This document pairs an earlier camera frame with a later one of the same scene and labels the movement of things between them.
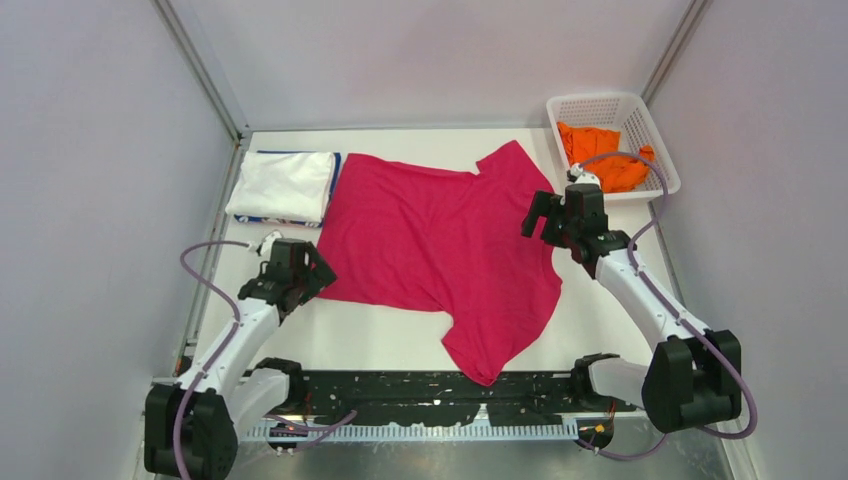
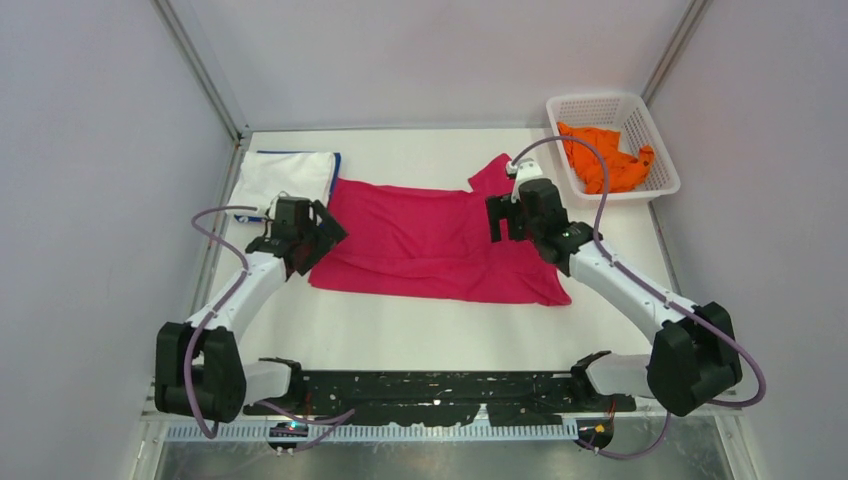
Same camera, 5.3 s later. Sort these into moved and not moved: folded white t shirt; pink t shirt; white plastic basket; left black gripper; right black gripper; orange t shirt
Moved: left black gripper; pink t shirt; right black gripper
Not moved: orange t shirt; folded white t shirt; white plastic basket
